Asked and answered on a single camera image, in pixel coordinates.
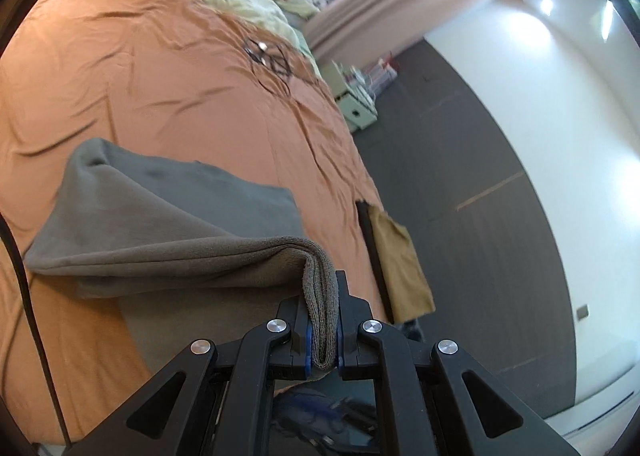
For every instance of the wall socket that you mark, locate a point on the wall socket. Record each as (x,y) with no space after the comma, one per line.
(581,311)

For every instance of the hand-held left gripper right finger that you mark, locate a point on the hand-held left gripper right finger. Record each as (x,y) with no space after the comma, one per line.
(341,341)

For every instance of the round ceiling spotlight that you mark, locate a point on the round ceiling spotlight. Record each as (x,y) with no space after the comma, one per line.
(546,5)

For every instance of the grey t-shirt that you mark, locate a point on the grey t-shirt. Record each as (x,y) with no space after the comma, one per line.
(175,216)

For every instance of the pale green nightstand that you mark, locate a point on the pale green nightstand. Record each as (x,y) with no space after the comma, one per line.
(357,108)

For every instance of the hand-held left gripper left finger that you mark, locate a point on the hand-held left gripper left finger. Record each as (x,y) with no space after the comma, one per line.
(308,346)

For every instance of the mustard brown folded garment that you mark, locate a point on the mustard brown folded garment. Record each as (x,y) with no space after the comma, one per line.
(402,266)

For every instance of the orange blanket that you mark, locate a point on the orange blanket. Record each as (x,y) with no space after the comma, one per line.
(150,60)

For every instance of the striped gift bag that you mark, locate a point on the striped gift bag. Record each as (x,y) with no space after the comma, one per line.
(382,73)

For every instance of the ceiling strip light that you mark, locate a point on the ceiling strip light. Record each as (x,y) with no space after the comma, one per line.
(607,19)

